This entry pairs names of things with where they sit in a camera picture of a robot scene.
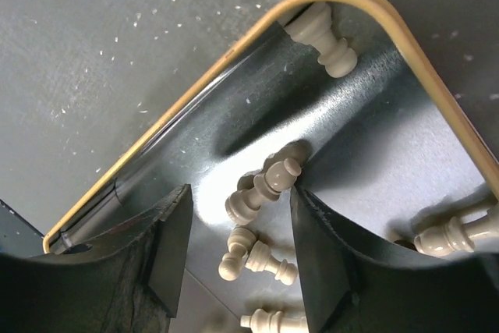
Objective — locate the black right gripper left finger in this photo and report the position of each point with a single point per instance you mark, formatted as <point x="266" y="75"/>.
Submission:
<point x="127" y="279"/>

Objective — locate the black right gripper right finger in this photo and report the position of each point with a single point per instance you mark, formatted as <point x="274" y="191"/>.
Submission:
<point x="354" y="281"/>

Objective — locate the white king chess piece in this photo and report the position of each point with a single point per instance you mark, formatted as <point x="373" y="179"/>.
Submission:
<point x="262" y="321"/>

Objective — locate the white bishop chess piece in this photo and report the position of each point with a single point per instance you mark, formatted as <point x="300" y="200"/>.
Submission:
<point x="454" y="235"/>

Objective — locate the white pawn lower tin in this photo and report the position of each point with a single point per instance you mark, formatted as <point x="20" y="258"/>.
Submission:
<point x="243" y="205"/>

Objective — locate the white pawn in tin corner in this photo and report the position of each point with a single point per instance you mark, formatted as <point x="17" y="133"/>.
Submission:
<point x="313" y="27"/>

